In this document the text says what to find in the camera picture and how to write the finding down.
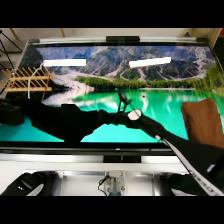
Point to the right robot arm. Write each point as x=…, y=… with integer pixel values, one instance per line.
x=200, y=160

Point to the silver frame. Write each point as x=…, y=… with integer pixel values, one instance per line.
x=83, y=166

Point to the wooden rack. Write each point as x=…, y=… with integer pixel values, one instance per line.
x=25, y=79

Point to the brown garment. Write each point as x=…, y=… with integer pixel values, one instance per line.
x=203, y=123

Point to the white clothes hanger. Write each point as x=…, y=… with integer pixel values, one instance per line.
x=29, y=87

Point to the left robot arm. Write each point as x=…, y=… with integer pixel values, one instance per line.
x=25, y=185

